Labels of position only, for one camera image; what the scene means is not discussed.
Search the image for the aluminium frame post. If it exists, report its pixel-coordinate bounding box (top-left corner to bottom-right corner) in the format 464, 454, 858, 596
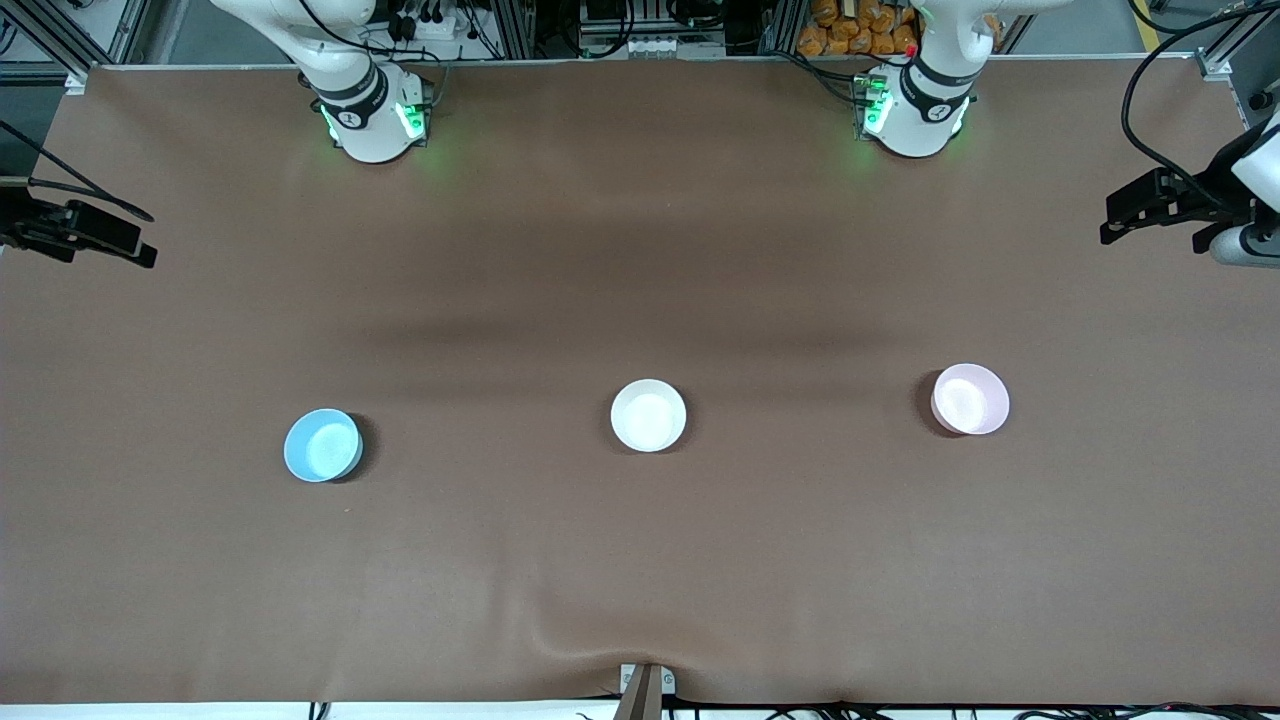
0, 0, 151, 93
1193, 0, 1280, 131

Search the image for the bag of orange items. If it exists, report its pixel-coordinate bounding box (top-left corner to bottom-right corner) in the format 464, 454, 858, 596
797, 0, 1003, 57

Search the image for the white bowl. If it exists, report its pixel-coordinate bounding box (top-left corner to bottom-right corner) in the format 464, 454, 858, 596
610, 379, 688, 453

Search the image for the brown table mat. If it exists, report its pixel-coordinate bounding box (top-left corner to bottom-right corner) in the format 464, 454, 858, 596
0, 60, 1280, 707

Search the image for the blue bowl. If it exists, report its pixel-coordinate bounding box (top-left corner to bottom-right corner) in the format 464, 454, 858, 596
284, 408, 364, 484

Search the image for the pink bowl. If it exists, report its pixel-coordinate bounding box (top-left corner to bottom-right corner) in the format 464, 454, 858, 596
931, 363, 1011, 437

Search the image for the white power strip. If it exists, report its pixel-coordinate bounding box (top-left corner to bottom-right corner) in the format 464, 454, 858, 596
385, 8, 473, 43

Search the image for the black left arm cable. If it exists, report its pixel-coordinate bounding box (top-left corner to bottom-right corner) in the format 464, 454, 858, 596
1120, 0, 1280, 213

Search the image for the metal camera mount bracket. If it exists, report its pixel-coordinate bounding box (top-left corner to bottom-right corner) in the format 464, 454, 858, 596
619, 662, 677, 720

